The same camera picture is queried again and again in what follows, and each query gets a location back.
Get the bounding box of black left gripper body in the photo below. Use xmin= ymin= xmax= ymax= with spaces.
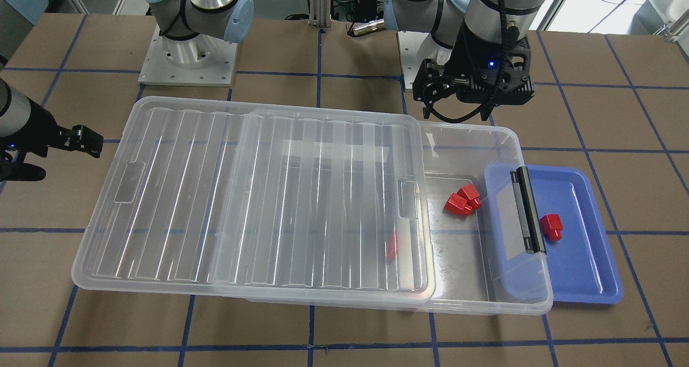
xmin=443 ymin=31 xmax=536 ymax=105

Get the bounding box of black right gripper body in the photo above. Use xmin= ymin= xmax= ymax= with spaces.
xmin=0 ymin=98 xmax=104 ymax=166

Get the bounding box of clear plastic box lid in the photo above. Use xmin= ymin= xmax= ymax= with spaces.
xmin=72 ymin=96 xmax=436 ymax=308

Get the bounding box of red block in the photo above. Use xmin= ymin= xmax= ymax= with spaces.
xmin=457 ymin=183 xmax=482 ymax=210
xmin=444 ymin=193 xmax=474 ymax=216
xmin=539 ymin=214 xmax=564 ymax=242
xmin=385 ymin=230 xmax=398 ymax=261

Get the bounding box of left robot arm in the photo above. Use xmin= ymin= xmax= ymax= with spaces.
xmin=384 ymin=0 xmax=545 ymax=124

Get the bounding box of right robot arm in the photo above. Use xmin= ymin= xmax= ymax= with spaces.
xmin=1 ymin=0 xmax=255 ymax=181

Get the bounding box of red block front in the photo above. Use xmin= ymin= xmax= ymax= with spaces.
xmin=444 ymin=193 xmax=474 ymax=216
xmin=457 ymin=183 xmax=482 ymax=210

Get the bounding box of clear plastic storage box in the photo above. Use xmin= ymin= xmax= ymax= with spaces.
xmin=212 ymin=114 xmax=553 ymax=315

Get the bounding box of red block under lid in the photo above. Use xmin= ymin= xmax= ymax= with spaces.
xmin=385 ymin=230 xmax=398 ymax=261

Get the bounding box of blue plastic tray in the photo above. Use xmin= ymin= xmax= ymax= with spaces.
xmin=495 ymin=165 xmax=624 ymax=306

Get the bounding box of aluminium frame post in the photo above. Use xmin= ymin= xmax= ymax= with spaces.
xmin=307 ymin=0 xmax=334 ymax=31

